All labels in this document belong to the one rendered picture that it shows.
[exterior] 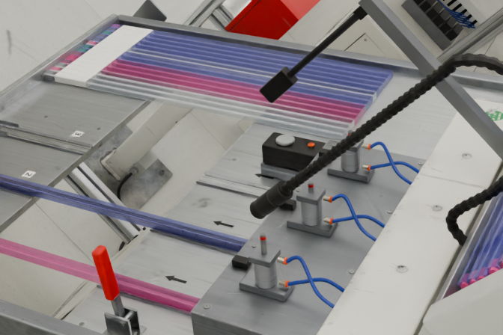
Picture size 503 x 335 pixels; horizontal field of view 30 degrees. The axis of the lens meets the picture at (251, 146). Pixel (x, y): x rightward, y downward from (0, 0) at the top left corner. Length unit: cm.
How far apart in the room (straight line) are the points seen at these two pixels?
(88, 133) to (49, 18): 128
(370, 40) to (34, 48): 87
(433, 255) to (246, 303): 19
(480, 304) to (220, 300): 32
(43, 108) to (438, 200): 66
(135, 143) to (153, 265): 125
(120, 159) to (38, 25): 45
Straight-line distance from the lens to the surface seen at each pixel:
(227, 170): 123
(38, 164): 130
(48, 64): 152
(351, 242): 100
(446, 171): 107
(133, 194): 242
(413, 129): 130
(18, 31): 254
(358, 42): 237
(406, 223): 99
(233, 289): 95
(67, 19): 264
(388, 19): 97
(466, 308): 70
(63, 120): 140
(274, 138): 120
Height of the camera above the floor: 185
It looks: 42 degrees down
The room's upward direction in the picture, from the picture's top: 50 degrees clockwise
